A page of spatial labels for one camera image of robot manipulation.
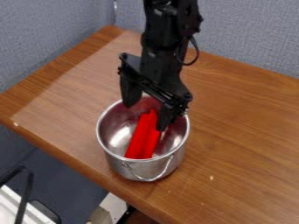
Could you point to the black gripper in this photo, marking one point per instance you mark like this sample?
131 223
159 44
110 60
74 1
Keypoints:
154 73

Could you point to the metal pot with handle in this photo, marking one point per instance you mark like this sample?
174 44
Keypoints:
115 129

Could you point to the red block object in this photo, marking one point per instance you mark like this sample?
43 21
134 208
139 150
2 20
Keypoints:
145 138

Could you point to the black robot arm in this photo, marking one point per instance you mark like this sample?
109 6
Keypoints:
173 21

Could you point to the white box under table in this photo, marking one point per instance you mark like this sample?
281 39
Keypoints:
37 213

